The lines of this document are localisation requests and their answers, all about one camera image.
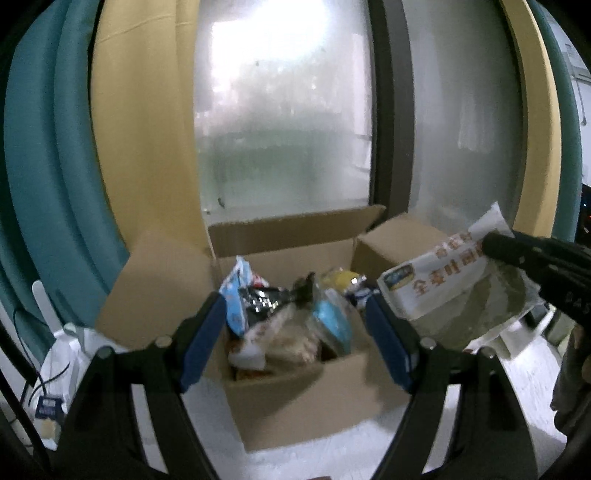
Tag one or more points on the teal curtain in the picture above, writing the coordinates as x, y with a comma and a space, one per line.
46, 161
565, 138

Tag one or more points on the white antenna stand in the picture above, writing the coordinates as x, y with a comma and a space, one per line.
42, 300

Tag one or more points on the clear toast packet blue label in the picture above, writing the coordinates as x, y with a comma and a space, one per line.
438, 286

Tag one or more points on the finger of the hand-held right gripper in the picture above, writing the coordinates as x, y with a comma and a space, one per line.
508, 251

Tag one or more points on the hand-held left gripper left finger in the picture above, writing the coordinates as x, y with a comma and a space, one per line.
203, 332

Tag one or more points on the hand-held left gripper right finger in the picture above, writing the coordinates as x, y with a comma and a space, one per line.
388, 341

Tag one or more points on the person's right forearm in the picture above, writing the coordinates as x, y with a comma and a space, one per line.
575, 378

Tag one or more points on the yellow curtain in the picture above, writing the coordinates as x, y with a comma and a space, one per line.
531, 138
143, 138

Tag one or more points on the yellow cartoon snack packet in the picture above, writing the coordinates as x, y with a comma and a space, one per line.
341, 279

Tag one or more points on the dark window frame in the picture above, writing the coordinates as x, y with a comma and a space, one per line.
390, 115

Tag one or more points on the cardboard box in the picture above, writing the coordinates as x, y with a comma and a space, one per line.
295, 406

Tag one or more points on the light blue clear snack packet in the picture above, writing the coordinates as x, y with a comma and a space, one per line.
330, 323

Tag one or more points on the white plastic bag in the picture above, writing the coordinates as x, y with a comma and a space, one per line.
62, 364

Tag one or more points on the white blue snack packet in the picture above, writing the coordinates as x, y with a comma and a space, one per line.
238, 300

